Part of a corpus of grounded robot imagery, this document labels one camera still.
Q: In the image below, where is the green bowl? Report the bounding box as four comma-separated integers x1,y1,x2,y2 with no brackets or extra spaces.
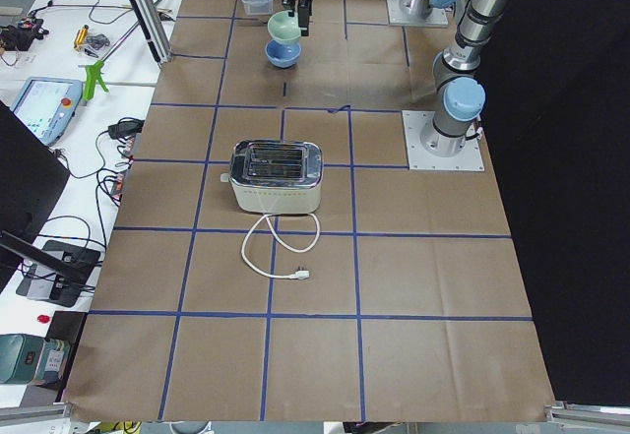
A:
267,11,301,44

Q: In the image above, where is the blue bowl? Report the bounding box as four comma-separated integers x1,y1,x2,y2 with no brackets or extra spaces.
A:
265,39,302,69

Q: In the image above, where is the cream chrome toaster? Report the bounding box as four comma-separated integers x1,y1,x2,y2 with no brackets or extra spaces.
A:
220,140,323,215

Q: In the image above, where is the black power adapter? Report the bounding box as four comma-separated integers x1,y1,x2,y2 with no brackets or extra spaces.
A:
107,117,145,139

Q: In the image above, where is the green plastic clamp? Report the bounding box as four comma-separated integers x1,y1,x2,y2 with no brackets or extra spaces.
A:
82,59,109,101

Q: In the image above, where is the yellow screwdriver tool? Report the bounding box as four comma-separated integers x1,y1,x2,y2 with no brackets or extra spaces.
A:
73,25,89,51

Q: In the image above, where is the blue teach pendant tablet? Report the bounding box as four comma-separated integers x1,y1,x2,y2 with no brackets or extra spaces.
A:
11,77,83,146

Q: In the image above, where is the black monitor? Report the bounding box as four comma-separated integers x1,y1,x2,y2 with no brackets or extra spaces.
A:
1,105,100,307

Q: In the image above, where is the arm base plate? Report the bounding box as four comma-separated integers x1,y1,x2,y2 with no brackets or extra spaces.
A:
386,0,449,29
402,110,484,172

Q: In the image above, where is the aluminium frame post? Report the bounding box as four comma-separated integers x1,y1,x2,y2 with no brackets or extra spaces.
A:
129,0,171,65

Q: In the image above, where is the white toaster power cable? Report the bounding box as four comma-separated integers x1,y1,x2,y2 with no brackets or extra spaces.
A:
240,211,321,281

